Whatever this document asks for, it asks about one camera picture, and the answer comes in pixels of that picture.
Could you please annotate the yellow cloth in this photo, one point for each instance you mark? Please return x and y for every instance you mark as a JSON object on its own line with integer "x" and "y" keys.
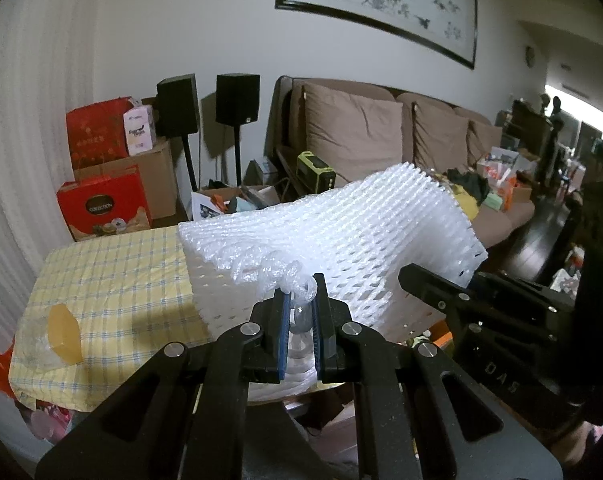
{"x": 466, "y": 205}

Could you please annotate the orange plastic basket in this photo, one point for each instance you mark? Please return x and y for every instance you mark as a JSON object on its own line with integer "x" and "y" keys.
{"x": 444, "y": 342}

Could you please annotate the clear jar with tan lid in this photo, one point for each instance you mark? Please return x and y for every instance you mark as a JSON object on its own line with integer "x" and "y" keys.
{"x": 63, "y": 335}

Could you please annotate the large brown sofa cushion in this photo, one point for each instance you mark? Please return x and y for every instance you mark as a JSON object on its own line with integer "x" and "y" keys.
{"x": 351, "y": 130}

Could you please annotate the small grey box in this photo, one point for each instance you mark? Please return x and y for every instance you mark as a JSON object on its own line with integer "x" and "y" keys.
{"x": 261, "y": 172}

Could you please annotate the black cloth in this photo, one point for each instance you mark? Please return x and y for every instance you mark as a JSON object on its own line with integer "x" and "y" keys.
{"x": 474, "y": 185}

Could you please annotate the white foam net sheet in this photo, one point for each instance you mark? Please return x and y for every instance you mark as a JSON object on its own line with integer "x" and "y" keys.
{"x": 356, "y": 230}

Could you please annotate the brown sofa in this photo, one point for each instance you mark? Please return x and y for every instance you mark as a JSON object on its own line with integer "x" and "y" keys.
{"x": 506, "y": 215}

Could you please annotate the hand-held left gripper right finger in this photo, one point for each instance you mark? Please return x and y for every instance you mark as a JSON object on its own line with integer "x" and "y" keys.
{"x": 320, "y": 332}

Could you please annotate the dark wooden cabinet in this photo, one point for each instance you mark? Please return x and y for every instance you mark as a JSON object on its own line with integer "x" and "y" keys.
{"x": 531, "y": 135}

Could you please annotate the red gift box round label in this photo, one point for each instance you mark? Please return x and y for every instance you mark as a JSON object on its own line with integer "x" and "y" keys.
{"x": 101, "y": 205}

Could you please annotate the small brown sofa cushion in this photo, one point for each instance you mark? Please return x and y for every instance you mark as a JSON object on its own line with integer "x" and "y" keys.
{"x": 484, "y": 142}

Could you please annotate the orange white packet pile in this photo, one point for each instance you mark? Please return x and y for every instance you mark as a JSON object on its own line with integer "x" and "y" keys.
{"x": 506, "y": 180}

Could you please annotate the plain red gift box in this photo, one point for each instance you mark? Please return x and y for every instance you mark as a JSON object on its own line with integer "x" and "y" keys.
{"x": 96, "y": 132}

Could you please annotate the black speaker on stand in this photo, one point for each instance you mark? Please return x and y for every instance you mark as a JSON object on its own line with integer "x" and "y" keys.
{"x": 179, "y": 105}
{"x": 239, "y": 97}

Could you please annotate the round wall clock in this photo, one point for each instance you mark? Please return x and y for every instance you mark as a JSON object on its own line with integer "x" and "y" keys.
{"x": 530, "y": 56}

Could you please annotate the large cardboard box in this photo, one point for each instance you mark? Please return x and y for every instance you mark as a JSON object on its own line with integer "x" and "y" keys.
{"x": 156, "y": 180}

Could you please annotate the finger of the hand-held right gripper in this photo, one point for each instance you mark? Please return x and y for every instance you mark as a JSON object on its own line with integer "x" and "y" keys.
{"x": 521, "y": 290}
{"x": 426, "y": 285}

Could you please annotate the medium brown sofa cushion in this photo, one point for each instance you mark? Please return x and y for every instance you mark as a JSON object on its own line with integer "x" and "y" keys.
{"x": 439, "y": 135}

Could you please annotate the white curtain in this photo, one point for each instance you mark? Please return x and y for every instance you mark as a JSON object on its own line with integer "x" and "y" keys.
{"x": 26, "y": 160}

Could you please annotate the yellow plaid tablecloth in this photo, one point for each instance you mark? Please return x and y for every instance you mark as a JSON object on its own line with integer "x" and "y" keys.
{"x": 121, "y": 280}

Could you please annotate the pink plastic bag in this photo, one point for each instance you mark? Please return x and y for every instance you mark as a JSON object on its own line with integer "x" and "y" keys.
{"x": 51, "y": 420}

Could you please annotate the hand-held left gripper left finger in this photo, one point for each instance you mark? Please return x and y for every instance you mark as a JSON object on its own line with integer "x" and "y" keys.
{"x": 283, "y": 332}

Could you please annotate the small white pink box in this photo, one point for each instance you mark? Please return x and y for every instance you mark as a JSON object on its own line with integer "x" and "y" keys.
{"x": 140, "y": 130}

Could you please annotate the open cardboard box with clutter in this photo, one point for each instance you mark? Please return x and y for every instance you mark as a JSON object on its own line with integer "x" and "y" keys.
{"x": 231, "y": 202}

